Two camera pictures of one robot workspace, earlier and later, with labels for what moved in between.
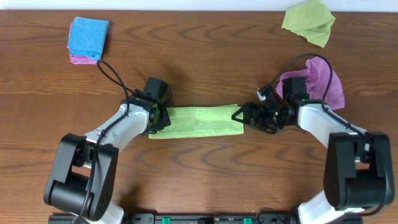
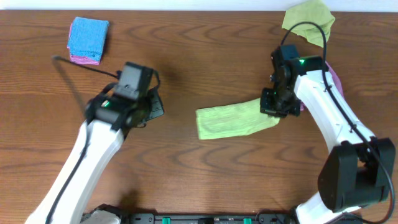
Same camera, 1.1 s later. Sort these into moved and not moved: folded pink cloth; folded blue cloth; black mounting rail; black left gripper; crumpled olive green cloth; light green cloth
Moved: black left gripper; light green cloth
Not moved: folded blue cloth; folded pink cloth; crumpled olive green cloth; black mounting rail
